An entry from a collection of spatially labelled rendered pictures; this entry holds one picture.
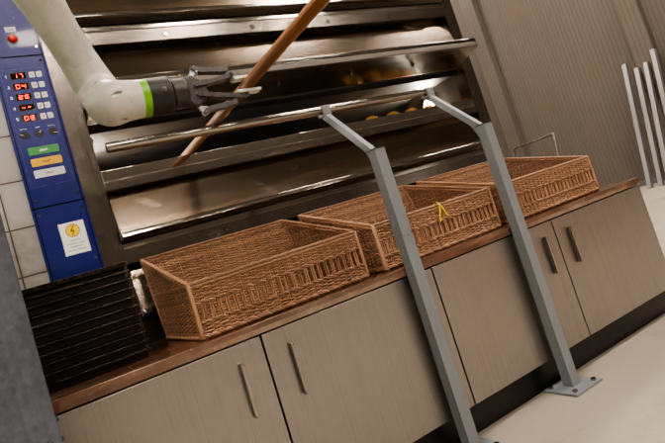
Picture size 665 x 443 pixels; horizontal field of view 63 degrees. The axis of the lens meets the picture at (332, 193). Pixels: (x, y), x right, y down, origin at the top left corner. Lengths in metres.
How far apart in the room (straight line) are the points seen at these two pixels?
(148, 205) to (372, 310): 0.87
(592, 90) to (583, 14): 1.20
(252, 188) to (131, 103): 0.86
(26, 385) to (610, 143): 9.37
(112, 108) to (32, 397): 0.72
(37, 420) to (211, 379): 0.69
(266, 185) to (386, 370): 0.87
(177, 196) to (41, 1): 0.88
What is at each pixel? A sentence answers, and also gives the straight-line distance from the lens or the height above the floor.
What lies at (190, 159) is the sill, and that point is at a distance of 2.06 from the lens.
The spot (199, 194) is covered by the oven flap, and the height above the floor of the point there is 1.03.
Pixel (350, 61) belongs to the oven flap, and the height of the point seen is 1.40.
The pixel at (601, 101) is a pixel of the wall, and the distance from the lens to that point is 9.72.
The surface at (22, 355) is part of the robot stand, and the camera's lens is 0.80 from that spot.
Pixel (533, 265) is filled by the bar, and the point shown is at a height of 0.43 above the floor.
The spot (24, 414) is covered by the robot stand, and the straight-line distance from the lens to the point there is 0.80.
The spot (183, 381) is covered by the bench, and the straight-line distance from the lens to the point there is 1.42.
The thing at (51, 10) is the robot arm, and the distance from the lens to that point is 1.42.
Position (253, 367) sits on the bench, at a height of 0.48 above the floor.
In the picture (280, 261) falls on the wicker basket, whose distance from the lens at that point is 1.55.
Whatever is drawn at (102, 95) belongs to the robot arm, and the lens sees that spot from 1.33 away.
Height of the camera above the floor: 0.74
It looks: 4 degrees up
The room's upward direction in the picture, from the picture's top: 18 degrees counter-clockwise
